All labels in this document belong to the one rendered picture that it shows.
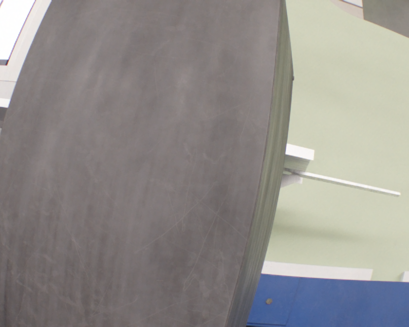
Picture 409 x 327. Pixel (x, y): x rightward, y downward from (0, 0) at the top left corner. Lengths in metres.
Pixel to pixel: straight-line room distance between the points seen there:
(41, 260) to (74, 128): 0.15
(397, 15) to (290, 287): 1.54
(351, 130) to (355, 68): 0.27
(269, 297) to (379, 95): 0.90
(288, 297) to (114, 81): 1.37
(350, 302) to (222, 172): 1.43
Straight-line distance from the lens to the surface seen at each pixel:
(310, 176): 1.99
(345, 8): 11.09
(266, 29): 0.74
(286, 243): 2.22
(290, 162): 1.99
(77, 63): 0.76
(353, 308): 2.06
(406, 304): 2.14
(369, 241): 2.28
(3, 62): 11.65
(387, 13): 3.00
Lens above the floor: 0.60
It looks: 16 degrees up
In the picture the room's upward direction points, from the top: 12 degrees clockwise
